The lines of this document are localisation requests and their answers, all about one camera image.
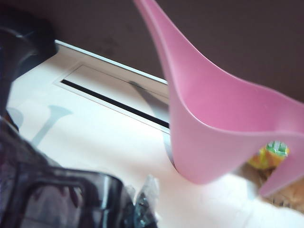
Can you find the yellow potato chips bag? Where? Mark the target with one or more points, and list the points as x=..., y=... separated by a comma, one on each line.
x=268, y=159

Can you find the pink plastic watering can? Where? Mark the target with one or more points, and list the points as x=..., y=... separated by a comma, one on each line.
x=213, y=107

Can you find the brown desk partition panel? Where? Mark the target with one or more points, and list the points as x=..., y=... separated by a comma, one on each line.
x=95, y=23

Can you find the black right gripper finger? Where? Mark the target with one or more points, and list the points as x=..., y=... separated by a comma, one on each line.
x=16, y=154

